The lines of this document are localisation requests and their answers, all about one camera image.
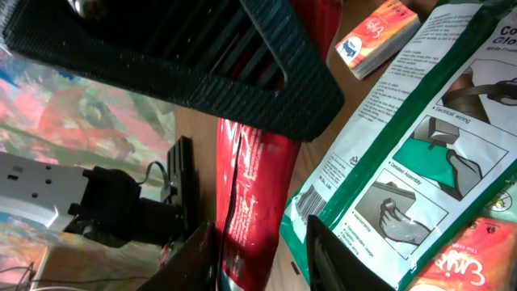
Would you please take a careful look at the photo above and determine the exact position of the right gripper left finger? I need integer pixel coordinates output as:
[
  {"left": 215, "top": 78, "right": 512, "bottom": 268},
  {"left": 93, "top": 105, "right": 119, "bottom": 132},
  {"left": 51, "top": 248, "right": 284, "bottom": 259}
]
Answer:
[{"left": 137, "top": 221, "right": 216, "bottom": 291}]

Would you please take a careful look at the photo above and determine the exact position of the orange Kleenex tissue pack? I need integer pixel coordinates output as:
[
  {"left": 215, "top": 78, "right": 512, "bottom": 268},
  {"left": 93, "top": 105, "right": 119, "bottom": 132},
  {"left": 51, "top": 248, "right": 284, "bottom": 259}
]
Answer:
[{"left": 335, "top": 0, "right": 421, "bottom": 80}]

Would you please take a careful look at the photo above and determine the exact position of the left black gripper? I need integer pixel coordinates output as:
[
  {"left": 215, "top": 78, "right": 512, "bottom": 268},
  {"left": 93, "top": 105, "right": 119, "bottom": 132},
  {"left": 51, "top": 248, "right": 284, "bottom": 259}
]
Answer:
[{"left": 65, "top": 136, "right": 198, "bottom": 247}]

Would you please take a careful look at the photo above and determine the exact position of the teal wet wipes packet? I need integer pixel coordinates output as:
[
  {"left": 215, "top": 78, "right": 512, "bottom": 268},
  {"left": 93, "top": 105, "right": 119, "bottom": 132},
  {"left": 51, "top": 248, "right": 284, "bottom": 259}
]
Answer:
[{"left": 480, "top": 182, "right": 517, "bottom": 222}]

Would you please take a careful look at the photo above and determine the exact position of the small orange snack box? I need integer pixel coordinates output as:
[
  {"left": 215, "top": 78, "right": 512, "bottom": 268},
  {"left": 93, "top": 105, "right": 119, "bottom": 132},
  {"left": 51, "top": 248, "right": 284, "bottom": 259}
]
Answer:
[{"left": 408, "top": 217, "right": 516, "bottom": 291}]

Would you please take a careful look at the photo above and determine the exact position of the green white 3M package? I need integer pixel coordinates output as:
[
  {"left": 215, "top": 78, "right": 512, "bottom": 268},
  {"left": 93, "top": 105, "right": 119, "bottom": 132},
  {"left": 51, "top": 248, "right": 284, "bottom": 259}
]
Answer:
[{"left": 280, "top": 1, "right": 516, "bottom": 290}]

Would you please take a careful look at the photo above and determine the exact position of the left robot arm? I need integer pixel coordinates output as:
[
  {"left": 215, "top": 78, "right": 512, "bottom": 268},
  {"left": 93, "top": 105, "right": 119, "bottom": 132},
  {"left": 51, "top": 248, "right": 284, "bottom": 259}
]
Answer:
[{"left": 1, "top": 136, "right": 200, "bottom": 248}]

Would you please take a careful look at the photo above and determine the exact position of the grey plastic shopping basket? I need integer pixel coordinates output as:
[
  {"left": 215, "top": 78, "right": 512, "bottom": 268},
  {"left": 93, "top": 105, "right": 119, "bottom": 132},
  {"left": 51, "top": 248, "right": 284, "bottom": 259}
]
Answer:
[{"left": 1, "top": 0, "right": 344, "bottom": 141}]

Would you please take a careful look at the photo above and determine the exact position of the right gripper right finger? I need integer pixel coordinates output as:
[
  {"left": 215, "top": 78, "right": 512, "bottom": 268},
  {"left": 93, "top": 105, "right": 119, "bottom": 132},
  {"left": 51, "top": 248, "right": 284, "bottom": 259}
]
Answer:
[{"left": 306, "top": 215, "right": 394, "bottom": 291}]

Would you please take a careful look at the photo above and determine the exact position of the red Nescafe coffee sachet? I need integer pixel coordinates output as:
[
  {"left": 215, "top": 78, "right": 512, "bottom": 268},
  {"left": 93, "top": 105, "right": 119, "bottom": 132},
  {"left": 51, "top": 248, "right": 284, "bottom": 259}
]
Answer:
[{"left": 215, "top": 0, "right": 344, "bottom": 291}]

